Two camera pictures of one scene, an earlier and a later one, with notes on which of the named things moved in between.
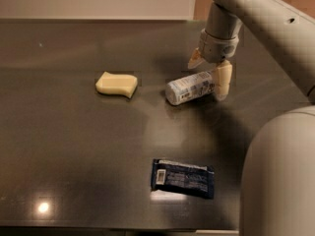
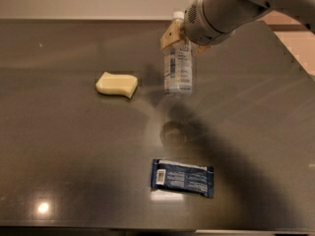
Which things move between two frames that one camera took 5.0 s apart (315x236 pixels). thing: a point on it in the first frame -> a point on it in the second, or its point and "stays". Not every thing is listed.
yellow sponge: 109,84 stays
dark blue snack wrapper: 198,181 stays
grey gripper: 217,48 -> 196,23
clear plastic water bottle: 190,88 -> 178,64
